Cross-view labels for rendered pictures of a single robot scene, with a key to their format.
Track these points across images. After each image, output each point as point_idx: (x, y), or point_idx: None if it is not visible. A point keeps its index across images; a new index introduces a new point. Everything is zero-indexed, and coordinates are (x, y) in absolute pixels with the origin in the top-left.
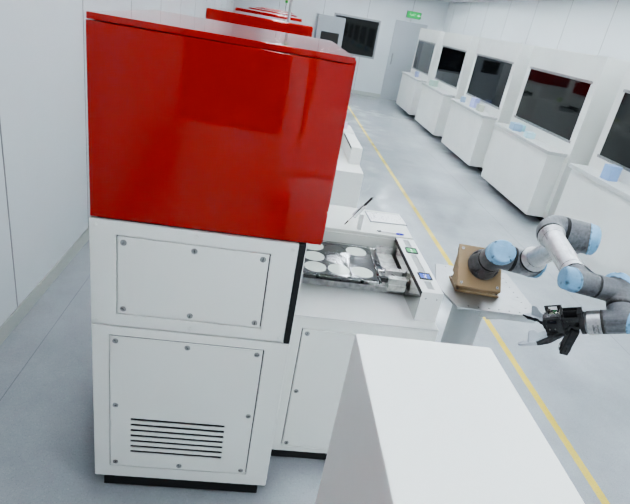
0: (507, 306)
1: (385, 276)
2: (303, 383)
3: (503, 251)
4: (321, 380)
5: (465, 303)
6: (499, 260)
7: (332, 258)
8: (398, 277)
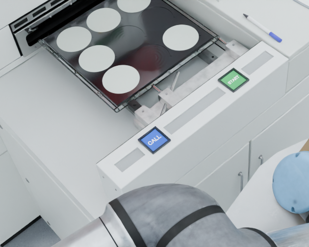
0: None
1: (134, 104)
2: (28, 177)
3: (293, 184)
4: (38, 187)
5: (248, 222)
6: (275, 195)
7: (121, 35)
8: (152, 116)
